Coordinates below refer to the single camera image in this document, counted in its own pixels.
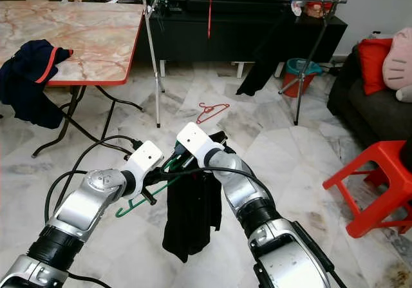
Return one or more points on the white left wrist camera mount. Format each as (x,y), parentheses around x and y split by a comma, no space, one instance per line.
(145,156)

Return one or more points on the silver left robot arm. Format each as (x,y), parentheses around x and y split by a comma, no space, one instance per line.
(90,201)

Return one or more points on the black shirt with red trim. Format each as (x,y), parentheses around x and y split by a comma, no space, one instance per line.
(190,223)

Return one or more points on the black television console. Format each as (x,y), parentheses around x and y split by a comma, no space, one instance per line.
(244,38)

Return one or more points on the dark sofa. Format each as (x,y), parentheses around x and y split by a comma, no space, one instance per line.
(367,111)

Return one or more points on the pink Hello Kitty plush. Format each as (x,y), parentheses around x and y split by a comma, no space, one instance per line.
(399,62)

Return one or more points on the navy shirt with red trim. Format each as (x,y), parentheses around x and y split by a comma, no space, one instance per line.
(26,85)

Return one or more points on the red bucket with teal liner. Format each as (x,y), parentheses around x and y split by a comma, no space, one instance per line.
(294,82)

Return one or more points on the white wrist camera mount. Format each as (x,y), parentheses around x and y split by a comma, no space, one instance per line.
(145,156)
(196,136)

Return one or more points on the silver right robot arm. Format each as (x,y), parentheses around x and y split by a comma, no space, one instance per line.
(257,198)

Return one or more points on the red plastic stool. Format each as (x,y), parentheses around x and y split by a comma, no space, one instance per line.
(373,162)

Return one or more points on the green plastic clothes hanger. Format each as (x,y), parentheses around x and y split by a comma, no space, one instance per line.
(127,209)

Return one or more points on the red plastic clothes hanger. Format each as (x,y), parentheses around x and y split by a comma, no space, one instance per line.
(212,112)
(210,17)

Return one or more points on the red cushion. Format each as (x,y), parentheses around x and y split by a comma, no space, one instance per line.
(373,66)

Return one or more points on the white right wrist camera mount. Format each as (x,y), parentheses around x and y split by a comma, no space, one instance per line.
(196,136)

